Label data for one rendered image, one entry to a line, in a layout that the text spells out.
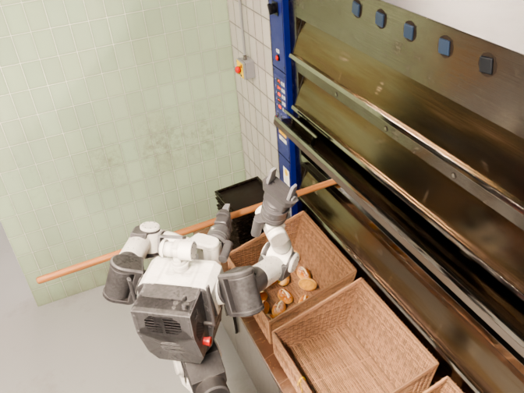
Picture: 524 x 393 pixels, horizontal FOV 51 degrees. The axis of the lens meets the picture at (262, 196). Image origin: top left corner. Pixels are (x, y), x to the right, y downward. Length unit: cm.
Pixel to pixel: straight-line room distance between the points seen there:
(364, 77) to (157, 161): 184
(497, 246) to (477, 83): 49
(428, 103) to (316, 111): 79
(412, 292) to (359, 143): 64
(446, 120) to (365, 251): 91
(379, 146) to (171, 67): 163
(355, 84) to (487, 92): 68
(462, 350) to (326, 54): 127
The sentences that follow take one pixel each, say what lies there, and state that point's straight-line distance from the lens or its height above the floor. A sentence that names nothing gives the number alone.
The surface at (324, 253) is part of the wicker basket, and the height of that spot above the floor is 77.
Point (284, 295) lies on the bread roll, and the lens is 280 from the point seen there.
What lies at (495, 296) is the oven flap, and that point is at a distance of 179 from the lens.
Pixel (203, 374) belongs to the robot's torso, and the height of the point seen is 104.
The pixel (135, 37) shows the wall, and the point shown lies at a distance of 329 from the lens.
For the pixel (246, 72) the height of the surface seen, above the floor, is 145.
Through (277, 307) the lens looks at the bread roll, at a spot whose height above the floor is 64.
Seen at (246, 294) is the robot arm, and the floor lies 137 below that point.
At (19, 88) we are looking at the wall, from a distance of 330.
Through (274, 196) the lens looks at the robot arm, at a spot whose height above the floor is 168.
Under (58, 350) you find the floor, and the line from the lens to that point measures 375.
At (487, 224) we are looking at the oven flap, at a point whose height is 156.
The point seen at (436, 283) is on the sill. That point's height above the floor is 118.
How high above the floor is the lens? 263
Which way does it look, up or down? 35 degrees down
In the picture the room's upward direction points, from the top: 5 degrees counter-clockwise
